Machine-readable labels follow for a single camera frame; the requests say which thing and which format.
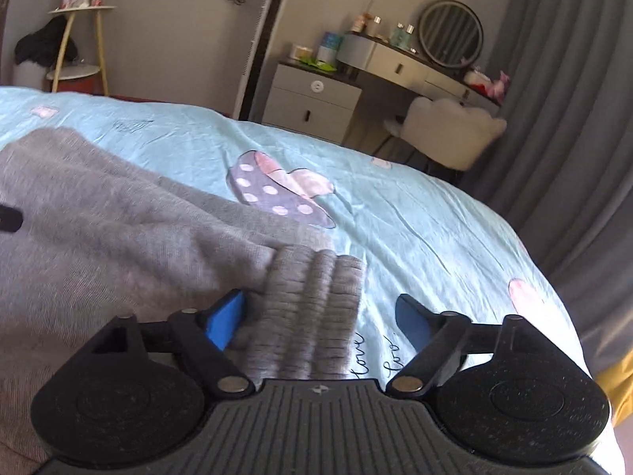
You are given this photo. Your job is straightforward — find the grey knit pants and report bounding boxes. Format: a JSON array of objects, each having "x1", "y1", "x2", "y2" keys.
[{"x1": 1, "y1": 129, "x2": 365, "y2": 474}]

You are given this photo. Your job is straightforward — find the black clothing pile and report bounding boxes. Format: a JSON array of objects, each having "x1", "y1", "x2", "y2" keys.
[{"x1": 14, "y1": 15, "x2": 68, "y2": 68}]

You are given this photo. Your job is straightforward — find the light blue printed bed sheet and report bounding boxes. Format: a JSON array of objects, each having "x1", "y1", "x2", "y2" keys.
[{"x1": 1, "y1": 88, "x2": 624, "y2": 474}]

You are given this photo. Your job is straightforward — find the yellow-legged side shelf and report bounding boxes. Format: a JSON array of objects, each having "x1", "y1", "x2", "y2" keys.
[{"x1": 46, "y1": 4, "x2": 117, "y2": 97}]

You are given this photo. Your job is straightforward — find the white shell-back chair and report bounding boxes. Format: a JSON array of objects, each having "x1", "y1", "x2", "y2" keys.
[{"x1": 384, "y1": 97, "x2": 508, "y2": 172}]

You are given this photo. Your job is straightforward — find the grey curtain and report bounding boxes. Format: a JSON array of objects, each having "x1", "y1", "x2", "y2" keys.
[{"x1": 464, "y1": 0, "x2": 632, "y2": 363}]

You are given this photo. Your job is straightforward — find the white drawer cabinet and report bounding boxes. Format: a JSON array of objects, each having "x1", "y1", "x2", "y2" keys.
[{"x1": 262, "y1": 62, "x2": 362, "y2": 145}]

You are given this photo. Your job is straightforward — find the grey vanity desk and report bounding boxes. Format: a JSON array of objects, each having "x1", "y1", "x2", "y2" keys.
[{"x1": 337, "y1": 33, "x2": 500, "y2": 117}]

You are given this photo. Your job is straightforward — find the round vanity mirror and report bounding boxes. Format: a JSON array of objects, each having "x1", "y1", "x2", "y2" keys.
[{"x1": 417, "y1": 0, "x2": 484, "y2": 70}]

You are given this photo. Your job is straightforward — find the white standing panel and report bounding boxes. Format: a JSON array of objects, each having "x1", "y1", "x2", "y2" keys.
[{"x1": 232, "y1": 0, "x2": 288, "y2": 121}]

